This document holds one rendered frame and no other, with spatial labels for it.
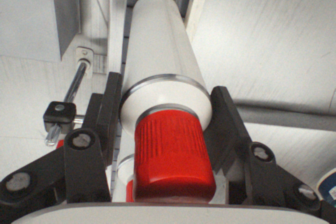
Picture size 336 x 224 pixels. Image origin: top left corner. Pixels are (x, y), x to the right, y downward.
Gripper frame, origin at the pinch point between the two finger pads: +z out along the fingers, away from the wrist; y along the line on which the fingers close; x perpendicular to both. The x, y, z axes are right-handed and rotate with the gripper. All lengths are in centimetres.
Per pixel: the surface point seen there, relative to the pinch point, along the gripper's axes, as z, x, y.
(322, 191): 16, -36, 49
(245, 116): 20.1, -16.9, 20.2
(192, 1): 14.9, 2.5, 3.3
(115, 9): 10.0, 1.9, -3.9
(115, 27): 10.0, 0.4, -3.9
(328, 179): 17, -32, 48
